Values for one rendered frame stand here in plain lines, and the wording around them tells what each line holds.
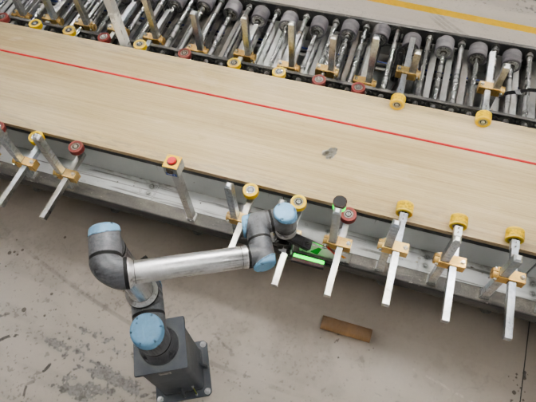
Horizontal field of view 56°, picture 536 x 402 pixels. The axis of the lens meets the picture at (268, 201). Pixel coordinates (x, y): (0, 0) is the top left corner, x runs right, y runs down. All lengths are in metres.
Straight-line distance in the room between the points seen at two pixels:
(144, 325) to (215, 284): 1.03
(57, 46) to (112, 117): 0.74
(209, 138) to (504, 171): 1.52
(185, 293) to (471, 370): 1.78
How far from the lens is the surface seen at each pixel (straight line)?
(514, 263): 2.28
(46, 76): 3.34
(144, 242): 3.51
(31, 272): 3.71
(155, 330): 2.33
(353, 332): 3.09
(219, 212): 2.79
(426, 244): 2.69
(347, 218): 2.43
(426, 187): 2.60
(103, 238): 1.88
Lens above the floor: 3.03
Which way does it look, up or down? 59 degrees down
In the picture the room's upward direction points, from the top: 5 degrees counter-clockwise
